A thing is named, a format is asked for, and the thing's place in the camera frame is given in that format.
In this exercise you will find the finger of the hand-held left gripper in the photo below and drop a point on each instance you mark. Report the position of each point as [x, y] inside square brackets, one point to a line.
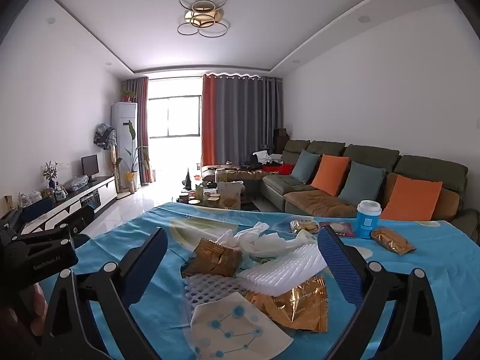
[37, 208]
[80, 217]

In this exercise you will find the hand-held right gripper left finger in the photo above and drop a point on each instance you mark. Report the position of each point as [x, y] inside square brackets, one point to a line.
[150, 264]

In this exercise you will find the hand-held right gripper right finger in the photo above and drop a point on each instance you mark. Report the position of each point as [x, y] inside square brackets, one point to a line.
[337, 266]

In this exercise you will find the white foam fruit net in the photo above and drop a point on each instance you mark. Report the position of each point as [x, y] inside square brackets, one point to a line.
[285, 270]
[205, 288]

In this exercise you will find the torn gold snack wrapper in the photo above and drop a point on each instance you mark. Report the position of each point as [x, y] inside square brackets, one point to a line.
[296, 307]

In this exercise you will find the green clear candy wrapper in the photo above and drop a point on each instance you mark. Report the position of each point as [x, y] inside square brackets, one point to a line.
[263, 259]

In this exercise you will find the white tissue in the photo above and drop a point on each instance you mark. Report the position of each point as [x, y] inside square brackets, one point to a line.
[258, 242]

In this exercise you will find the white napkin blue dot print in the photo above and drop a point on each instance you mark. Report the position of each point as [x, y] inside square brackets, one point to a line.
[232, 326]

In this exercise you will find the person's left hand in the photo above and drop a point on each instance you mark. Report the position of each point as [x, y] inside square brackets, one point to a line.
[34, 302]

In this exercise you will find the white teapot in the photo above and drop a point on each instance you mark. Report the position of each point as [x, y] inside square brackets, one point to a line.
[34, 197]

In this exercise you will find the white black tv cabinet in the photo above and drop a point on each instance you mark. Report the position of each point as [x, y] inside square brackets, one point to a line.
[86, 198]

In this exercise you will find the teal ceramic pot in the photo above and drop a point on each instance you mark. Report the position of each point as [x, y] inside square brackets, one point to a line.
[60, 195]

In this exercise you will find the clear plastic bag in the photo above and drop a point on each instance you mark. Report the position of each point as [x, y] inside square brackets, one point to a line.
[79, 183]

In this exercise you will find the plant in blue vase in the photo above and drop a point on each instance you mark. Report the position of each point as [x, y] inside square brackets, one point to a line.
[50, 174]

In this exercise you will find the pink snack packet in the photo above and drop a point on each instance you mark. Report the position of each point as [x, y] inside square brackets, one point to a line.
[343, 229]

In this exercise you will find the blue floral blanket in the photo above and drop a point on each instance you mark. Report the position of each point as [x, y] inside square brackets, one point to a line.
[123, 232]

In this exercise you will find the clear cracker packet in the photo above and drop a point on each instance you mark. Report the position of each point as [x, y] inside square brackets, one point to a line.
[303, 226]

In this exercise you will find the blue cup white lid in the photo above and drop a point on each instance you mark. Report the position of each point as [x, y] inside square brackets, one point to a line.
[367, 223]

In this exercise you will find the black monitor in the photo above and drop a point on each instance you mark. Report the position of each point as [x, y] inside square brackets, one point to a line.
[90, 165]

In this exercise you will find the sealed gold snack packet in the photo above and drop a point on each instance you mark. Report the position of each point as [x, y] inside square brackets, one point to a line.
[392, 240]

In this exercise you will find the group of jars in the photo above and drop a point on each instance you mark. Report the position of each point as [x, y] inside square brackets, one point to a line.
[198, 195]

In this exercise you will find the covered standing fan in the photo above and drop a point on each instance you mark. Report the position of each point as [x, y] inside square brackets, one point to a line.
[104, 135]

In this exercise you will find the teal cushion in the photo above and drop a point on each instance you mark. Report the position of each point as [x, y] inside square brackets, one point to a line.
[362, 183]
[304, 167]

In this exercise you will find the orange cushion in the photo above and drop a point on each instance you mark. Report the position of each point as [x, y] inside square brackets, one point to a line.
[410, 198]
[330, 174]

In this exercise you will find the white standing air conditioner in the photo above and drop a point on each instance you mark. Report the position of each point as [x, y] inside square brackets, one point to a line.
[122, 127]

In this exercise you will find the kraft paper snack bag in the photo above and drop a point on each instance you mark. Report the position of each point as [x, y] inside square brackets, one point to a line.
[229, 195]

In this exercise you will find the orange grey striped curtain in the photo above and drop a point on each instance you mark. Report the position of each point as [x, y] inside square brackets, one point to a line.
[141, 127]
[240, 120]

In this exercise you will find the red cloth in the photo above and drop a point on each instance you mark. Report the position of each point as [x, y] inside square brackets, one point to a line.
[279, 168]

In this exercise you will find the green brown sectional sofa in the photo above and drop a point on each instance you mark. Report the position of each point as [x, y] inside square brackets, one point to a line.
[371, 153]

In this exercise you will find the small potted plant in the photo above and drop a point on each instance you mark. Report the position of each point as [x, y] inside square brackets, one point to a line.
[128, 95]

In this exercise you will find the white cloth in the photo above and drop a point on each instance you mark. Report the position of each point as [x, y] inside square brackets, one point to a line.
[263, 156]

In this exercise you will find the window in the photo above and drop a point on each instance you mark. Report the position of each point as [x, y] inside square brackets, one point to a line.
[176, 116]

